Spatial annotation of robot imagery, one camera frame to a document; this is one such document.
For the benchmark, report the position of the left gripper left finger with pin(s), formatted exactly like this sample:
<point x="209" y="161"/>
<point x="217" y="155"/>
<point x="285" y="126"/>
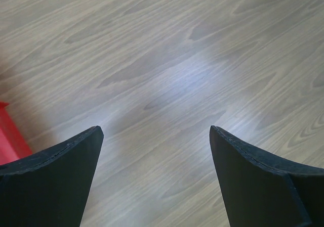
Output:
<point x="51" y="187"/>

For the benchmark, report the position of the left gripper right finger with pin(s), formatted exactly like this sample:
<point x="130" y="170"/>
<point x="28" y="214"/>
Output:
<point x="262" y="189"/>

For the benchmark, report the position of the red plastic bin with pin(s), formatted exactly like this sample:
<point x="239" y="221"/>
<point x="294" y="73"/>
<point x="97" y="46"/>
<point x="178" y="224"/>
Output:
<point x="13" y="145"/>

